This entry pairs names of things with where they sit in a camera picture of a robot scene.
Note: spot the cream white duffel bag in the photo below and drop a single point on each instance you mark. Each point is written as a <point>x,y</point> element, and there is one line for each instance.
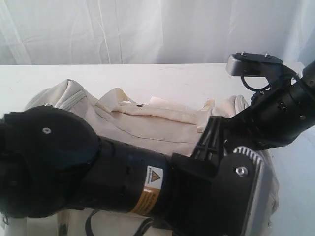
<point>160,126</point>

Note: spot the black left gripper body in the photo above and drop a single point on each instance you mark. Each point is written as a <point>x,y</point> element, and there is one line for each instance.
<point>203,201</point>

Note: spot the white backdrop curtain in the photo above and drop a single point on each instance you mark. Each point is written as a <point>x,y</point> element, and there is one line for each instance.
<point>153,31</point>

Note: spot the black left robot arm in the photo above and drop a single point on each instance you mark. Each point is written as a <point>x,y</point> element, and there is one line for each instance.
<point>52,160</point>

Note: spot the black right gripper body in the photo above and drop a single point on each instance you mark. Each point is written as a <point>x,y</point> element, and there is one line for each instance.
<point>261,126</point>

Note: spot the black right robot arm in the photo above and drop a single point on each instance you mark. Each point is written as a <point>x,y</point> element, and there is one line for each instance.
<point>302,97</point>

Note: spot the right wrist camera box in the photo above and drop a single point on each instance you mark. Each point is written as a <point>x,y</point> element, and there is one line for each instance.
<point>244,65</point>

